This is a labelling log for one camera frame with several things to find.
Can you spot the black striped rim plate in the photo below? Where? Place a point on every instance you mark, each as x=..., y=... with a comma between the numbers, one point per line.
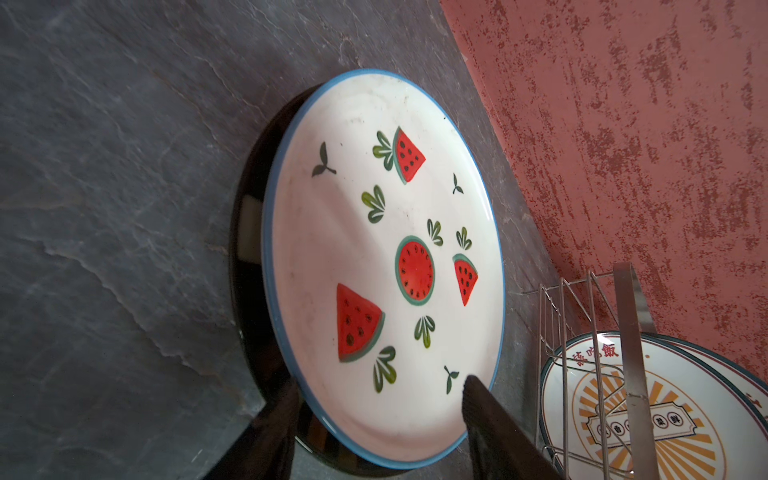
x=249, y=300

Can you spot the orange sunburst plate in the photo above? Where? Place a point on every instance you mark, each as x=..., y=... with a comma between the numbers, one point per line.
x=753, y=388
x=702, y=426

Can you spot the wire dish rack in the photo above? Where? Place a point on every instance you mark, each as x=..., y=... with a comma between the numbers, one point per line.
x=622, y=294

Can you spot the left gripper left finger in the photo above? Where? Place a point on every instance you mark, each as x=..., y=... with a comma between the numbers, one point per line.
x=266, y=448

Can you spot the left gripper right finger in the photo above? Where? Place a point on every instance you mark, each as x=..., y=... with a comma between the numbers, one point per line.
x=499, y=449

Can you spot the watermelon blue rim plate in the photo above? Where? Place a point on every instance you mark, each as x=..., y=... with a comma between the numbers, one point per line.
x=382, y=267

